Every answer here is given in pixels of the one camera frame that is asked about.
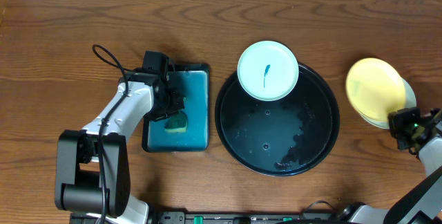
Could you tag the yellow plate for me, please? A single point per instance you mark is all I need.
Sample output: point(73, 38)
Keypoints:
point(375, 89)

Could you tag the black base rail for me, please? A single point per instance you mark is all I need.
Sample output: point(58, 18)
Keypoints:
point(202, 218)

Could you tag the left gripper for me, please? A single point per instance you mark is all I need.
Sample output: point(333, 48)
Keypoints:
point(173, 103)

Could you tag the black rectangular water tray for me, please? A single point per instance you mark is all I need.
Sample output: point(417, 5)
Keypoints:
point(192, 80)

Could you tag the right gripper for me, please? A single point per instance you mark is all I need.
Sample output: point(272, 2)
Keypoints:
point(399, 119)

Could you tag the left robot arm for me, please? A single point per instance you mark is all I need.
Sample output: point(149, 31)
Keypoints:
point(92, 172)

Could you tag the round black tray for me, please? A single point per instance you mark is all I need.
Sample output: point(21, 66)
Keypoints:
point(279, 138)

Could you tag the green scrubbing sponge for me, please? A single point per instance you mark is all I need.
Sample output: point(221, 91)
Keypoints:
point(177, 123)

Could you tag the light blue plate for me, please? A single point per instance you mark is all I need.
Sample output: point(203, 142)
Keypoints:
point(410, 102)
point(268, 70)

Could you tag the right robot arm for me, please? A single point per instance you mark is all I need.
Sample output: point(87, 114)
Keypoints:
point(421, 205)

